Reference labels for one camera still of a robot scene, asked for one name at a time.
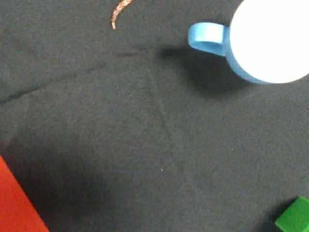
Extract red square pot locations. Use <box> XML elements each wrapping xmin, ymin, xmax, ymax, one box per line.
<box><xmin>0</xmin><ymin>158</ymin><xmax>49</xmax><ymax>232</ymax></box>

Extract black tablecloth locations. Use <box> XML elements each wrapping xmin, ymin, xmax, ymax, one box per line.
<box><xmin>0</xmin><ymin>0</ymin><xmax>309</xmax><ymax>232</ymax></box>

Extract orange toy lizard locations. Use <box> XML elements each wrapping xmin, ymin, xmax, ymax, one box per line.
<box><xmin>111</xmin><ymin>0</ymin><xmax>133</xmax><ymax>29</ymax></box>

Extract green toy block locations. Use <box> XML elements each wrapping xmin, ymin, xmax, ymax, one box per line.
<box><xmin>275</xmin><ymin>196</ymin><xmax>309</xmax><ymax>232</ymax></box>

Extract blue teacup with handle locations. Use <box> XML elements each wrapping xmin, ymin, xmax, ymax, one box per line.
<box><xmin>188</xmin><ymin>0</ymin><xmax>309</xmax><ymax>84</ymax></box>

